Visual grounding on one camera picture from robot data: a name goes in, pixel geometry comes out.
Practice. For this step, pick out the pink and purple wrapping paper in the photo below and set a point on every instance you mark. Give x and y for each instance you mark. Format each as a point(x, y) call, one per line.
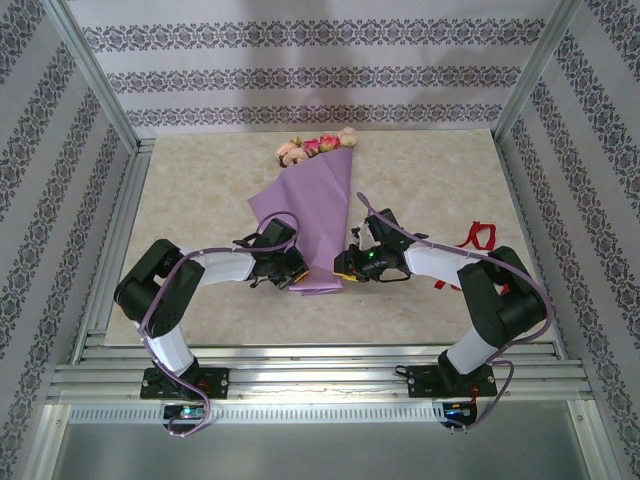
point(310, 210)

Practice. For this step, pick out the peach double-bloom artificial flower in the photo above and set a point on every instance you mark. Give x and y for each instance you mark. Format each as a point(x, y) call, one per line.
point(290, 152)

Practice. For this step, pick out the red ribbon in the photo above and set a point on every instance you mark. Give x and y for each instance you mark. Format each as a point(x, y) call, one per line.
point(474, 229)

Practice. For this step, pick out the magenta artificial rose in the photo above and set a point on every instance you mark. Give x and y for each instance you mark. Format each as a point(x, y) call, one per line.
point(311, 146)

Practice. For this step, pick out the pale peach artificial rose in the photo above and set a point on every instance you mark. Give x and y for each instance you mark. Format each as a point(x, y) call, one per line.
point(348, 136)

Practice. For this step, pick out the red-pink artificial rose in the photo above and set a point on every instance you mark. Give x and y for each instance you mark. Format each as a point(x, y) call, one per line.
point(330, 141)

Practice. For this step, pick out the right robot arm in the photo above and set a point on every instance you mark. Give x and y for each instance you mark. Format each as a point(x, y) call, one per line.
point(500, 310)

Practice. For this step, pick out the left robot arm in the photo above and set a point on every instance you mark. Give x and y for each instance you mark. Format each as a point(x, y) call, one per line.
point(150, 300)

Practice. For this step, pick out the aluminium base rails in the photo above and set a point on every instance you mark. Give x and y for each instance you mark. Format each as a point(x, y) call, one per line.
point(360, 375)

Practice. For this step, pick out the right controller board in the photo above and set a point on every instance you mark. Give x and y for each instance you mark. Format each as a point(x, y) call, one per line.
point(457, 412)

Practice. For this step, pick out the controller board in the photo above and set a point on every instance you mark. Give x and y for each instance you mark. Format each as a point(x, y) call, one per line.
point(185, 412)
point(457, 412)

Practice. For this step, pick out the left controller board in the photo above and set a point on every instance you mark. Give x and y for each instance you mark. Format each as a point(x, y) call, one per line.
point(185, 412)

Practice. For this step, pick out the grey metal sheet panel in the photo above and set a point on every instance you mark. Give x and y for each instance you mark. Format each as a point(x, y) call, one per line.
point(320, 455)

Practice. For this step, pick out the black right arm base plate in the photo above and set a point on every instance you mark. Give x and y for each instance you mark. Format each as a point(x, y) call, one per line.
point(420, 382)

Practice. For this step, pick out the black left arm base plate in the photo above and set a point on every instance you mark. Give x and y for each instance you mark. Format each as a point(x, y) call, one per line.
point(217, 382)

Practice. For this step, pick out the right aluminium side rail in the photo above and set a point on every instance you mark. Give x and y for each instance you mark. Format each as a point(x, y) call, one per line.
point(518, 190)

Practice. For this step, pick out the aluminium side rail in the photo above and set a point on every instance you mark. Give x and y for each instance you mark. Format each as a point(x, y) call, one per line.
point(518, 190)
point(127, 200)

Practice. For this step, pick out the left aluminium side rail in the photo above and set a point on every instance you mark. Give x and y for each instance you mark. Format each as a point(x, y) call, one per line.
point(127, 200)

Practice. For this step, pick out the right aluminium frame post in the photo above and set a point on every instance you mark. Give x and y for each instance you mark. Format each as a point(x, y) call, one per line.
point(536, 70)

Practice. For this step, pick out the aluminium frame post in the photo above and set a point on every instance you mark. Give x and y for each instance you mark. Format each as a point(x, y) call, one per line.
point(92, 70)
point(536, 70)

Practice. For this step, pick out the left aluminium frame post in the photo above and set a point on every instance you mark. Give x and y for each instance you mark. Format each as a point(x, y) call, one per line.
point(92, 70)

